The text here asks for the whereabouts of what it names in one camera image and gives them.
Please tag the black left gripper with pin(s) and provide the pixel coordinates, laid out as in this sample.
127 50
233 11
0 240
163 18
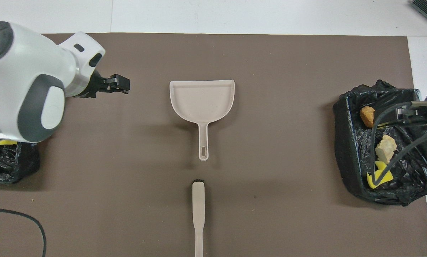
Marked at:
94 85

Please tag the brown sponge chunk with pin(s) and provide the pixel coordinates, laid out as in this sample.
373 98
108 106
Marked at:
367 116

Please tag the cream sponge chunk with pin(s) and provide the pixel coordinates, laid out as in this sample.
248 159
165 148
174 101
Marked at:
385 150

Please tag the green and yellow sponge piece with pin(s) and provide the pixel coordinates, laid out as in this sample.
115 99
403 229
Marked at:
385 176

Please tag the beige plastic dustpan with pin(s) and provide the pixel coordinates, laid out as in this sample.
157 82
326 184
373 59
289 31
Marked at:
202 100

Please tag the small yellow sponge wedge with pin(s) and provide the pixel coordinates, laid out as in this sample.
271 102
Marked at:
6 142

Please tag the beige hand brush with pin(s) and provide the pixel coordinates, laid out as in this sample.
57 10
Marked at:
198 203

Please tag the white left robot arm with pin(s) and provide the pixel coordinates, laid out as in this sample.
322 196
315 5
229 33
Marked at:
20 82

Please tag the black bag lined bin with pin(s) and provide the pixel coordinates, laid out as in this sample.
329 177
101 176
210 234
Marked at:
356 171

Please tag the black bag over pink bin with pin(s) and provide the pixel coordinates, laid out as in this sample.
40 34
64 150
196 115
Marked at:
10 164

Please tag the brown table mat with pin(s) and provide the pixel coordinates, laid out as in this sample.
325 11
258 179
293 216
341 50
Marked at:
127 200

